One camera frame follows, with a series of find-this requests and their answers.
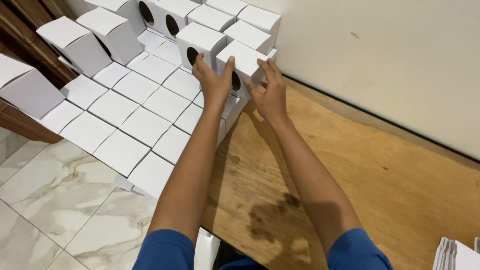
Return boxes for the person's left hand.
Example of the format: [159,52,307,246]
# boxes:
[192,52,236,110]

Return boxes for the person's right hand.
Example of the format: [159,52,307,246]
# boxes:
[244,58,289,122]

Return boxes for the white carton with round window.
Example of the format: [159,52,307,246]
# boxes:
[216,40,270,100]

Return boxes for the pile of white boxes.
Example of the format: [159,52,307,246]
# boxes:
[0,0,282,200]

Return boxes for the plywood board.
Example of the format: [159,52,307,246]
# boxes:
[200,74,480,270]

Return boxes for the person's dark trousers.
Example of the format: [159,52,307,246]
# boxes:
[217,240,268,270]

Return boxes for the flat white cardboard blank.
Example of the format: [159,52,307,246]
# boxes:
[193,226,221,270]

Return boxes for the person's blue shirt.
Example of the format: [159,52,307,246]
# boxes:
[132,227,394,270]

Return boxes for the brown wooden furniture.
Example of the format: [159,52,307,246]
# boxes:
[0,0,78,144]

